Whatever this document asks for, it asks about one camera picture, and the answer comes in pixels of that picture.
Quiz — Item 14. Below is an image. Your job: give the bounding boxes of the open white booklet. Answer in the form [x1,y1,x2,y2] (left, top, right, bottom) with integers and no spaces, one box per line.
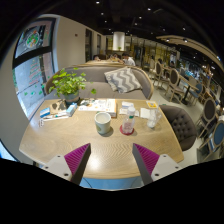
[78,99,117,117]

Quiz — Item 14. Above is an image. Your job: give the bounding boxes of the person in white shirt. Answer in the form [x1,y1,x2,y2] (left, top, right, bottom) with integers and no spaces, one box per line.
[122,52,135,66]

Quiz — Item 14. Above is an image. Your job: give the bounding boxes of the dark tufted round chair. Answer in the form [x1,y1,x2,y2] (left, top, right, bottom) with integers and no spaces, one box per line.
[160,105,197,151]

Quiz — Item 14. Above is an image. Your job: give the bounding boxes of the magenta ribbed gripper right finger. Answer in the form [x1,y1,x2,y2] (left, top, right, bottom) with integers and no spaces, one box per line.
[132,142,184,186]

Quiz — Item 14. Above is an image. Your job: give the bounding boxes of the yellow card on table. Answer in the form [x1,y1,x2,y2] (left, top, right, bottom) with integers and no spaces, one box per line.
[146,101,158,109]

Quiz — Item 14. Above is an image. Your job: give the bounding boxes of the grey zigzag cushion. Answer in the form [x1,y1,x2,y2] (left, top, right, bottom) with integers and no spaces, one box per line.
[104,67,142,93]

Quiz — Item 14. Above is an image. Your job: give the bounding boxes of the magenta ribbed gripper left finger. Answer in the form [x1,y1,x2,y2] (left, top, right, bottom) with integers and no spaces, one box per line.
[41,142,92,186]

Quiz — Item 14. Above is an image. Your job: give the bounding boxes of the white napkin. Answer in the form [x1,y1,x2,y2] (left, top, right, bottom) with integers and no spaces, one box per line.
[140,108,150,119]

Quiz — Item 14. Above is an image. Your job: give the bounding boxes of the clear plastic water bottle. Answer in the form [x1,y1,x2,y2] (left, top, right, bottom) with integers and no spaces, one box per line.
[122,107,135,132]

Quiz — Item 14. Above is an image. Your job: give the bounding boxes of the red round coaster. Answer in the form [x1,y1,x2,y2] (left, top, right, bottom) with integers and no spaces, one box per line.
[119,125,135,136]

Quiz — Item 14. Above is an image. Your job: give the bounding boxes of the potted green plant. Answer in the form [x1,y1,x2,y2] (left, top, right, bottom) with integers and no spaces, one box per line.
[47,67,87,104]

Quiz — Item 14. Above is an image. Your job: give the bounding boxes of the grey upholstered sofa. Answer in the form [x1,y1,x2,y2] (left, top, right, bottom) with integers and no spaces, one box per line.
[44,64,155,101]

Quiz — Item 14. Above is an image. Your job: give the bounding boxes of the window with green stickers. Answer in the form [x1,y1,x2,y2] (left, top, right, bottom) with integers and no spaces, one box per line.
[12,18,56,119]

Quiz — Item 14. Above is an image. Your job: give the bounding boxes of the wooden dining chair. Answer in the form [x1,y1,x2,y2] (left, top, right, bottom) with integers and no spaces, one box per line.
[166,69,184,101]

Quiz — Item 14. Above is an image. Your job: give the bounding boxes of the white green paper cup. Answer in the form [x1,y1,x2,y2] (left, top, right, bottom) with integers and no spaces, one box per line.
[95,112,111,134]

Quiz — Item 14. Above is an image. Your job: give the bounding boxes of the small blue white box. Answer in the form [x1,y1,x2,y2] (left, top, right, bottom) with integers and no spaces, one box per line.
[122,101,134,109]

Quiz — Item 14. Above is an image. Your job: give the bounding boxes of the blue white tissue pack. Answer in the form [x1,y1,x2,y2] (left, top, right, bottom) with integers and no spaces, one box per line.
[66,103,77,117]

